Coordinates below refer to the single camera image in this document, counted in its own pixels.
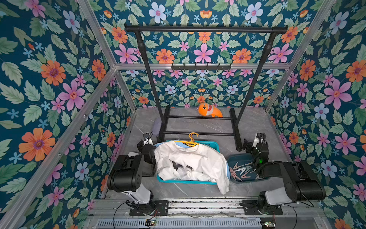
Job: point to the yellow plastic hanger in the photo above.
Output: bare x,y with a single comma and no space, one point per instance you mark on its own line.
191,142

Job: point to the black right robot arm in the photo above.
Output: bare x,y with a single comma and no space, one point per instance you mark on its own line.
299,181

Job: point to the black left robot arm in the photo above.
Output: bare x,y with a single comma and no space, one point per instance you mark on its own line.
128,171

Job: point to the white t-shirt black print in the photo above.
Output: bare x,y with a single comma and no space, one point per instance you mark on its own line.
174,161

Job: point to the orange fish plush toy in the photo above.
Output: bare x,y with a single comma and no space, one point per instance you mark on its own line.
206,109

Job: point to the black clothes rack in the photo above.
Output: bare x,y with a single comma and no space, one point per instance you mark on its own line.
165,88

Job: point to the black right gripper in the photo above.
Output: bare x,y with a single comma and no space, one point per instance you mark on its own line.
258,151

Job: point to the black wall hook rail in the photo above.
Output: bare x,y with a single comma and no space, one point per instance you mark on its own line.
194,67

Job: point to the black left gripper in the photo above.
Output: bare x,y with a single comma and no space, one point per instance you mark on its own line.
147,149

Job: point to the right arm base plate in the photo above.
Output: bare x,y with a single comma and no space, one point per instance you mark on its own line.
253,207

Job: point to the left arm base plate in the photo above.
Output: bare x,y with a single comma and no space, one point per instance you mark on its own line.
154,208

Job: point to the dark teal clothespin tray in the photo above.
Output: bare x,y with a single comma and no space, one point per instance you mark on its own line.
240,169

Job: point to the teal laundry basket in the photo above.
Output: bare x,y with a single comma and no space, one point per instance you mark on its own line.
211,144

